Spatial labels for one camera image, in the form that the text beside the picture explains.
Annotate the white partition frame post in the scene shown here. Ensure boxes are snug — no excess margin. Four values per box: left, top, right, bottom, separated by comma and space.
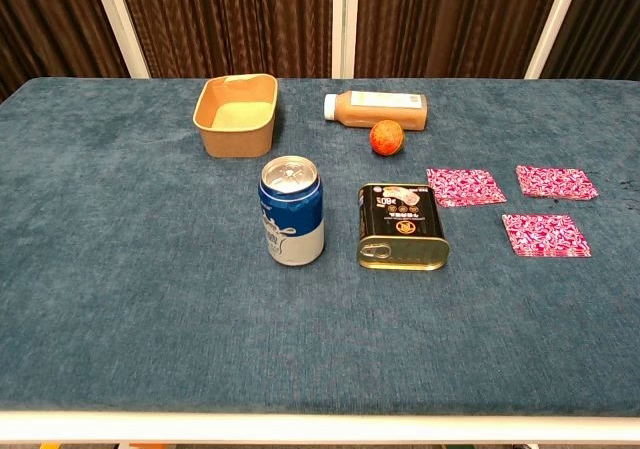
331, 0, 361, 80
88, 0, 152, 80
523, 0, 586, 80

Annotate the dark brown pleated curtain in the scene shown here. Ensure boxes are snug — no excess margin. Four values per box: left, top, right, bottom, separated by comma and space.
0, 0, 129, 103
355, 0, 566, 80
542, 0, 640, 81
114, 0, 335, 80

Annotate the black gold luncheon meat tin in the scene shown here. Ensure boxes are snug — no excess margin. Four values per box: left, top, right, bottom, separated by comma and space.
356, 182, 451, 272

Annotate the blue felt table cover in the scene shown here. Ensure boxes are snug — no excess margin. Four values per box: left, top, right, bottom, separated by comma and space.
0, 77, 640, 416

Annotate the white blue-banded jar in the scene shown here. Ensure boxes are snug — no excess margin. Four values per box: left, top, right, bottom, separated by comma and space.
257, 155, 326, 267

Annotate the kraft paper food box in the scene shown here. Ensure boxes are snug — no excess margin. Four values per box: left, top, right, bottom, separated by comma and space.
192, 72, 279, 159

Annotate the orange red ball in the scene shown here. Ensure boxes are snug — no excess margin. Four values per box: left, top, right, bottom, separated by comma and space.
369, 119, 405, 157

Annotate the brown juice bottle white cap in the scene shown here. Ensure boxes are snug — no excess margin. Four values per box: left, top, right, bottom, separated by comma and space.
323, 90, 429, 132

